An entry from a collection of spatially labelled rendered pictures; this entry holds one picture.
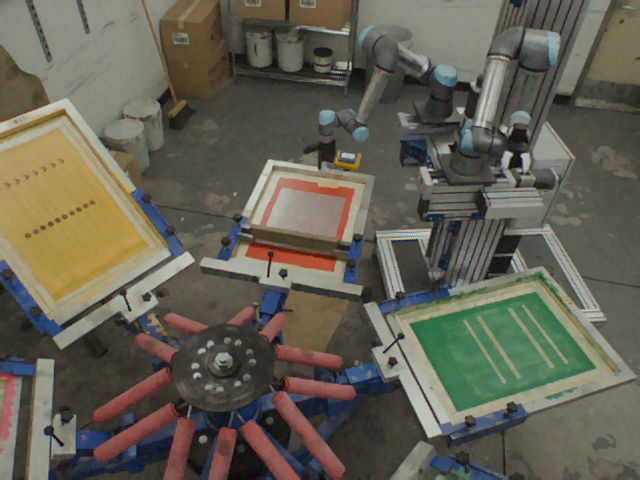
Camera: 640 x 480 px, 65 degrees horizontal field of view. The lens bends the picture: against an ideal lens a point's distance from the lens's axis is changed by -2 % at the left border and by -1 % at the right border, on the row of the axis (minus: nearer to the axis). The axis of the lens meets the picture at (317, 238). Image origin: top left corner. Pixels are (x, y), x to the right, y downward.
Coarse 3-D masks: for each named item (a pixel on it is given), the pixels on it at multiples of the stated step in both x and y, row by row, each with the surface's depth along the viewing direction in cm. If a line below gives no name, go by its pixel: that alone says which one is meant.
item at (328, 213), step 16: (320, 192) 263; (336, 192) 264; (352, 192) 264; (320, 208) 254; (336, 208) 254; (304, 224) 245; (320, 224) 246; (336, 224) 246; (304, 256) 230; (320, 256) 230
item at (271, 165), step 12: (264, 168) 271; (276, 168) 275; (288, 168) 273; (300, 168) 272; (312, 168) 272; (264, 180) 263; (348, 180) 270; (360, 180) 269; (372, 180) 266; (252, 204) 249; (360, 216) 245; (360, 228) 239; (252, 264) 221; (264, 264) 221; (312, 276) 217; (324, 276) 217
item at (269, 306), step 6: (270, 294) 203; (276, 294) 203; (282, 294) 207; (264, 300) 200; (270, 300) 200; (276, 300) 200; (264, 306) 198; (270, 306) 198; (276, 306) 199; (264, 312) 196; (270, 312) 196; (276, 312) 200; (270, 318) 198
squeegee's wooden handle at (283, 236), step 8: (256, 232) 229; (264, 232) 228; (272, 232) 227; (280, 232) 226; (288, 232) 226; (296, 232) 226; (272, 240) 230; (280, 240) 229; (288, 240) 228; (296, 240) 227; (304, 240) 226; (312, 240) 225; (320, 240) 224; (328, 240) 223; (336, 240) 223; (312, 248) 228; (320, 248) 227; (328, 248) 226; (336, 248) 225
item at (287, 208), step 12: (288, 180) 270; (300, 180) 270; (276, 192) 262; (288, 192) 262; (300, 192) 263; (312, 192) 263; (276, 204) 255; (288, 204) 256; (300, 204) 256; (264, 216) 249; (276, 216) 249; (288, 216) 249; (300, 216) 249; (288, 228) 243; (300, 228) 243; (252, 252) 231; (264, 252) 231; (276, 252) 231; (288, 252) 232
